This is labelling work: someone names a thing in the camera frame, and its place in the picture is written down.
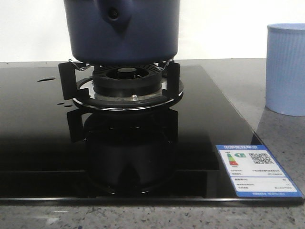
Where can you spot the light blue ribbed cup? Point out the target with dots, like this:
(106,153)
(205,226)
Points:
(285,68)

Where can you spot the black gas burner head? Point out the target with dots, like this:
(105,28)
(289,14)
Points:
(124,81)

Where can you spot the black pot support grate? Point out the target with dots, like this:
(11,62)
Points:
(83,94)

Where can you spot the blue energy rating sticker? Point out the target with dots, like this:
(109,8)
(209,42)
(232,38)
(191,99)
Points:
(254,172)

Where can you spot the dark blue saucepan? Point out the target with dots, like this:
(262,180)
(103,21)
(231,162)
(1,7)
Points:
(123,32)

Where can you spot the black glass gas cooktop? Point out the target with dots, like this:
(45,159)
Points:
(53,152)

